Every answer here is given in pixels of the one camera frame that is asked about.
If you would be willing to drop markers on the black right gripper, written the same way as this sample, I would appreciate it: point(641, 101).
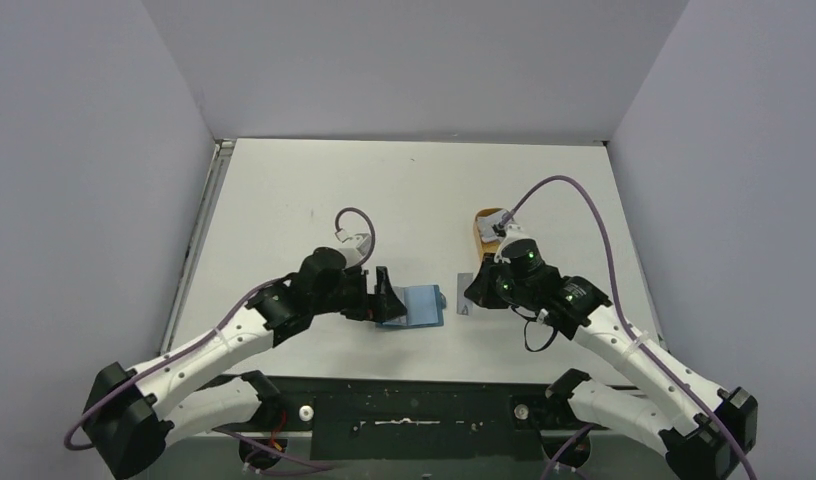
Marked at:
point(484, 286)

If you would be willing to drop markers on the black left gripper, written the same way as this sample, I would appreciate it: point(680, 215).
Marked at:
point(386, 305)

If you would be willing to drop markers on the blue leather card holder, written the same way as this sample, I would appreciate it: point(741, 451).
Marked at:
point(425, 306)

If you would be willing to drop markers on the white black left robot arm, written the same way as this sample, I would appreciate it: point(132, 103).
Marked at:
point(196, 371)

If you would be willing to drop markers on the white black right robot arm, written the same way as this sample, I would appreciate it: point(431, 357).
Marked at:
point(660, 391)

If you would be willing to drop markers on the grey credit card stack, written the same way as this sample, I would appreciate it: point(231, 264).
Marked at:
point(490, 226)

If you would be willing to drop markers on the yellow oval tray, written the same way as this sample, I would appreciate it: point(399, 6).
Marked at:
point(486, 250)

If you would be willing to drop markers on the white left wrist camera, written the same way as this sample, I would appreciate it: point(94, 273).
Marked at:
point(355, 248)

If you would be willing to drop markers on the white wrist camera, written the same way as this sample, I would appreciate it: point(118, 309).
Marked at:
point(355, 248)
point(511, 234)

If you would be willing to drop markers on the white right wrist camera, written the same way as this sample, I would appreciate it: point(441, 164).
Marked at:
point(511, 234)

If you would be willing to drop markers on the aluminium frame rail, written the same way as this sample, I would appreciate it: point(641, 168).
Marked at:
point(364, 419)

